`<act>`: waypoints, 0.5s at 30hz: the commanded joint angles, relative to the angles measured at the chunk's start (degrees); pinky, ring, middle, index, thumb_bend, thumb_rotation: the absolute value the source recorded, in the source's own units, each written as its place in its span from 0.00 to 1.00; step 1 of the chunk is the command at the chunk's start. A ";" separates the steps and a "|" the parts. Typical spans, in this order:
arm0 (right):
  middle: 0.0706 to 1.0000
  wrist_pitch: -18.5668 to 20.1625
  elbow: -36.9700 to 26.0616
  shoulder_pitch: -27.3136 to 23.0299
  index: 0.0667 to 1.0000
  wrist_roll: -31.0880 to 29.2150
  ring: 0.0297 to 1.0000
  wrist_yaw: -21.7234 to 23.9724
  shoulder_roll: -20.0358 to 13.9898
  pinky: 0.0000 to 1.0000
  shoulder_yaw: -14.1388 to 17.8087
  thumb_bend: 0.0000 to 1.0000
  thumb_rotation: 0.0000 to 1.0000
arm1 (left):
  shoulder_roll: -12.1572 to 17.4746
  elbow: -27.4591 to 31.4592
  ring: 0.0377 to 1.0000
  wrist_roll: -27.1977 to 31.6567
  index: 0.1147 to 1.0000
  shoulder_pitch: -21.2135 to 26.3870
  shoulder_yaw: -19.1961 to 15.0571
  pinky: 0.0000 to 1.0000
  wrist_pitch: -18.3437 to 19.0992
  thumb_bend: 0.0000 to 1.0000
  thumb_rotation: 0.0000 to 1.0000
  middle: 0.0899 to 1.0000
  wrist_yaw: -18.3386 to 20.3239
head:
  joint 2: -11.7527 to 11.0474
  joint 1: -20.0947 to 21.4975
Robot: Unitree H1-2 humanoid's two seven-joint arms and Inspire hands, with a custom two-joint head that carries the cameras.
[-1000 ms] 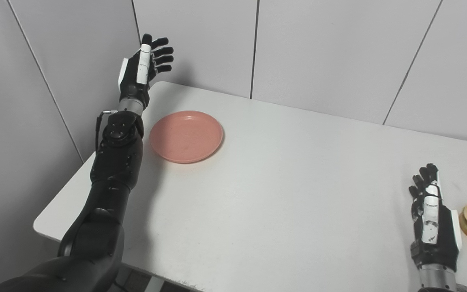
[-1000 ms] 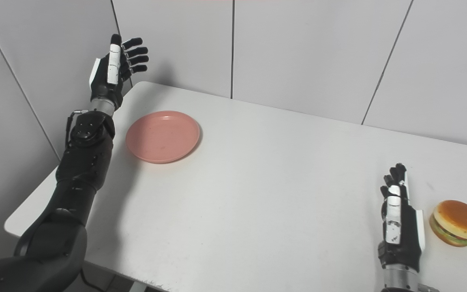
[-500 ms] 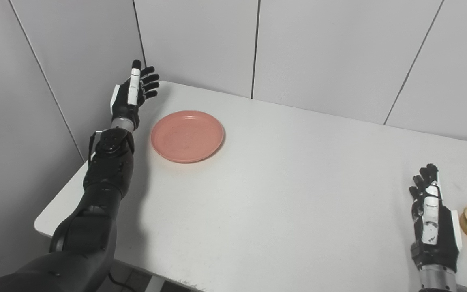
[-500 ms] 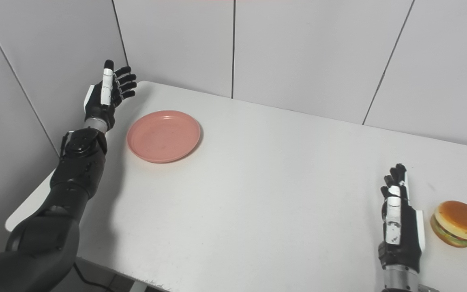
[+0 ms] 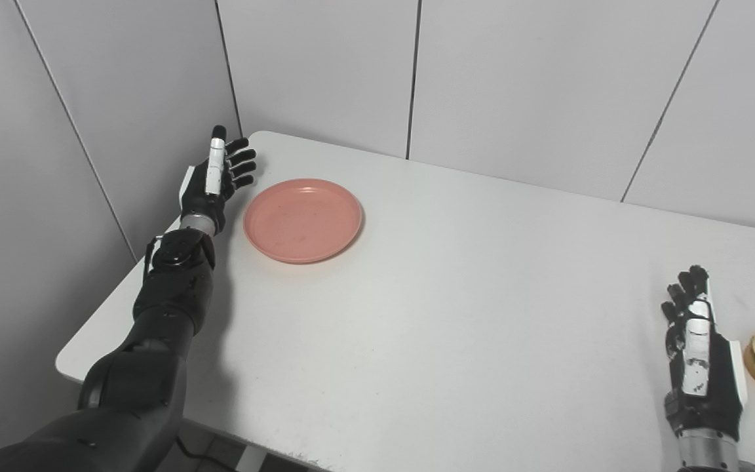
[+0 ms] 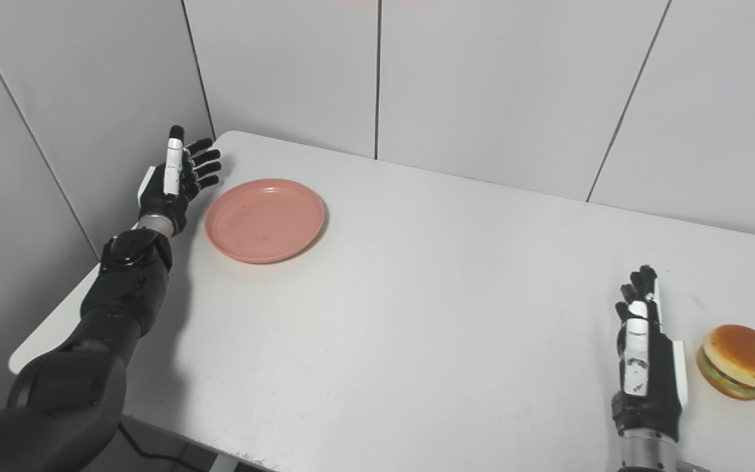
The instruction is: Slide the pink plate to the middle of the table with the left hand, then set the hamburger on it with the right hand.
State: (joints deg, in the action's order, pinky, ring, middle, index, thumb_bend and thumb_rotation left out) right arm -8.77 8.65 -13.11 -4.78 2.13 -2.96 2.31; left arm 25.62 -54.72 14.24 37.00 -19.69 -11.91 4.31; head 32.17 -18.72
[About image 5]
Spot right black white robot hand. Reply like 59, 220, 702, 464
661, 265, 748, 441

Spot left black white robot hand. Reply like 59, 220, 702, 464
179, 125, 258, 235

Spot pink plastic plate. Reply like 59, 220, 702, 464
242, 178, 364, 265

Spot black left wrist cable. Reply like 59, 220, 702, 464
142, 235, 165, 279

